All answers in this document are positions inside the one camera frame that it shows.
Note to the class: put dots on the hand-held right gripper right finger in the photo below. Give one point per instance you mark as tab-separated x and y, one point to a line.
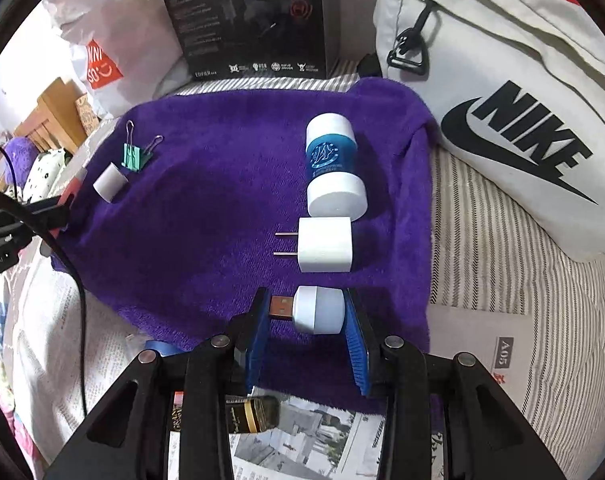
357	350

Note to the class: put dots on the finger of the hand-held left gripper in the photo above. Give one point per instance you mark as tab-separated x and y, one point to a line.
47	205
37	225

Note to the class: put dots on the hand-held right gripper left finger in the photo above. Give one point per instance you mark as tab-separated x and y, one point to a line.
260	345

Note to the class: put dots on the pink highlighter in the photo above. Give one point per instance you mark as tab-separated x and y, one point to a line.
73	189

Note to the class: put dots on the white usb light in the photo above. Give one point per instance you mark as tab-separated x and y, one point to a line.
317	310

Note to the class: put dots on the small white tape roll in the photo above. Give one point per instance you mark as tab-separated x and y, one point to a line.
110	182

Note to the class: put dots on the small brown gold bottle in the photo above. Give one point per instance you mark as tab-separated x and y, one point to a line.
252	412

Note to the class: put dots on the green binder clip bundle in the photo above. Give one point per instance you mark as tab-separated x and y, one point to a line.
135	157

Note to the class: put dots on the white charger plug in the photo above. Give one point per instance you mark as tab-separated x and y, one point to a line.
327	245

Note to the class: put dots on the blue and white bottle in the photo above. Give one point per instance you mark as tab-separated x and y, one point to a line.
332	160

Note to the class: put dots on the white patterned pillow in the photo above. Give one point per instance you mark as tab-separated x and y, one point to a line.
45	170

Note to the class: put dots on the purple plush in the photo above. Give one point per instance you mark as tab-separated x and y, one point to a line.
20	157

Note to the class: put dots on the wooden headboard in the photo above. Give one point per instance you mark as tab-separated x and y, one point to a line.
52	110

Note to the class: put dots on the floral patterned book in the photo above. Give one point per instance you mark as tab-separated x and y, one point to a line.
87	115

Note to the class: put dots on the newspaper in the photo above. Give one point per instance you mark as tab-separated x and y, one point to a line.
307	440

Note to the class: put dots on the purple towel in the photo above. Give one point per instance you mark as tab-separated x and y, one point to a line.
207	235

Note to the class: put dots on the white plastic shopping bag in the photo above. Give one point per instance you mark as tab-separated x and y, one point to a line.
132	20

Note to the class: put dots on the black headphone box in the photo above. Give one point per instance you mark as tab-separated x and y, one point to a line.
207	25

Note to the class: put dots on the grey waist bag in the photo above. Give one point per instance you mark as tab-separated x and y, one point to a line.
482	60

